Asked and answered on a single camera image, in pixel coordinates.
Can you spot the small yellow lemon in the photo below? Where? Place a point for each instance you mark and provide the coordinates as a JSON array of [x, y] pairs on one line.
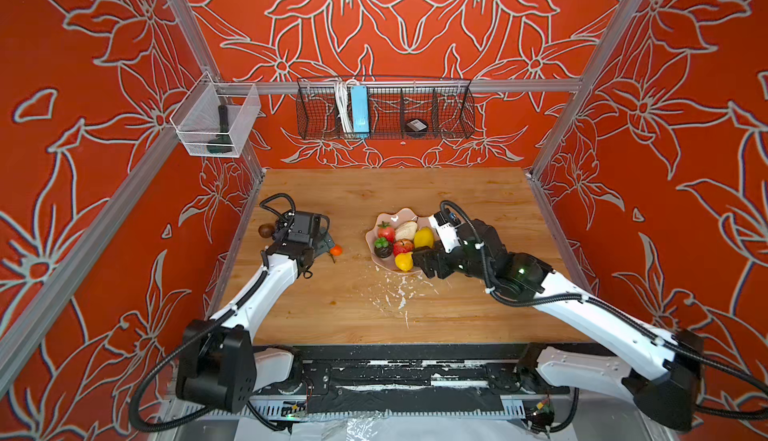
[[404, 261]]

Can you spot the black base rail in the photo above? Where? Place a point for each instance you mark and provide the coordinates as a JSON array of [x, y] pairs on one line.
[[462, 380]]

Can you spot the pink scalloped fruit bowl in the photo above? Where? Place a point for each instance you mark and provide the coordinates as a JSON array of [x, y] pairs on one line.
[[401, 216]]

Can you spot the red wrinkled strawberry fruit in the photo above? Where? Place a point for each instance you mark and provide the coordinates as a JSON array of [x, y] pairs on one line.
[[402, 246]]

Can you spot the dark green brush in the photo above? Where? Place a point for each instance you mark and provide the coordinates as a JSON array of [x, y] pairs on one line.
[[222, 142]]

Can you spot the beige garlic-like fruit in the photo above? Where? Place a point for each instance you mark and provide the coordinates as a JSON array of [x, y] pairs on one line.
[[406, 230]]

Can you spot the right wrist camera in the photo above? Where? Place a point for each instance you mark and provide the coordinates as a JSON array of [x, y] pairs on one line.
[[445, 224]]

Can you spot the black wire basket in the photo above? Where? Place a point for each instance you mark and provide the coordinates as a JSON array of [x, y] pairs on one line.
[[323, 107]]

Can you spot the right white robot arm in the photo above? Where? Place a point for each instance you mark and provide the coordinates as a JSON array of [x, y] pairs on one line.
[[656, 370]]

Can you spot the clear plastic bin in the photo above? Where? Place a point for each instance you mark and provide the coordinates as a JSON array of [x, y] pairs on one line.
[[195, 120]]

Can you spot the brown kiwi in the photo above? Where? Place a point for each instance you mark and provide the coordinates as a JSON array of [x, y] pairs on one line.
[[266, 230]]

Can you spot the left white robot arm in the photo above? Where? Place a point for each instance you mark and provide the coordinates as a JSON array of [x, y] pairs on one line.
[[218, 367]]

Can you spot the light blue box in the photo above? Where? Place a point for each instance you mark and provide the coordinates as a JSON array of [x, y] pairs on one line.
[[360, 110]]

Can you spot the large yellow lemon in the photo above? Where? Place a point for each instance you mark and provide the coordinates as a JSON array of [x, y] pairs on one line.
[[424, 238]]

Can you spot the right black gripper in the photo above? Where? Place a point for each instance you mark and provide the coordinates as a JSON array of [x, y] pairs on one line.
[[430, 254]]

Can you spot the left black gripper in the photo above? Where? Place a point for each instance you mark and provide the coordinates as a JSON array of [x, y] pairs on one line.
[[323, 241]]

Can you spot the black round puck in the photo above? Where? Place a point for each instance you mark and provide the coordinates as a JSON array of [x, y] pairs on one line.
[[416, 128]]

